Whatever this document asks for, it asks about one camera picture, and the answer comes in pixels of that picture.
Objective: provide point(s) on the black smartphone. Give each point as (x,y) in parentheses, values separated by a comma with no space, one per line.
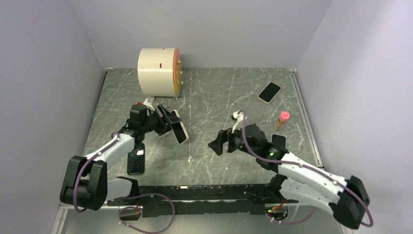
(178,130)

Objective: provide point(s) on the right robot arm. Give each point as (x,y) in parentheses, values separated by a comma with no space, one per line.
(346,199)

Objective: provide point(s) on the white cylindrical drum device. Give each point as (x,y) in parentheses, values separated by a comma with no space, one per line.
(159,72)

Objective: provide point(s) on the pink capped small bottle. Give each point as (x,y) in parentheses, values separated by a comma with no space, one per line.
(282,119)

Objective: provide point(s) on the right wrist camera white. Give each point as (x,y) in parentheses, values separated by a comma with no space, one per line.
(239,118)

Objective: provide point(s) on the phone in blue case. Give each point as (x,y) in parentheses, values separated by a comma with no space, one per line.
(278,140)

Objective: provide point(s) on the phone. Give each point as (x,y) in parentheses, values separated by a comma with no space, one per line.
(136,160)
(278,140)
(269,92)

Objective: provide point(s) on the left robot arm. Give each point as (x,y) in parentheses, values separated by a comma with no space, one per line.
(86,185)

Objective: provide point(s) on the phone in pink case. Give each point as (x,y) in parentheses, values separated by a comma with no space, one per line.
(269,92)

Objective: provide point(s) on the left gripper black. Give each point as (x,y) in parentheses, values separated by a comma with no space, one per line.
(168,118)

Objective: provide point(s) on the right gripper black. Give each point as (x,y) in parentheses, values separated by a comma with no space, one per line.
(217,144)

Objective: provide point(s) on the beige phone case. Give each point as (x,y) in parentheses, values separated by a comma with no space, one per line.
(184,129)

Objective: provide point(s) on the aluminium frame rail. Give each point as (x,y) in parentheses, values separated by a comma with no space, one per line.
(105,221)

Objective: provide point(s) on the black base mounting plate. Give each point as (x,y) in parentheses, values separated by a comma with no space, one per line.
(155,201)

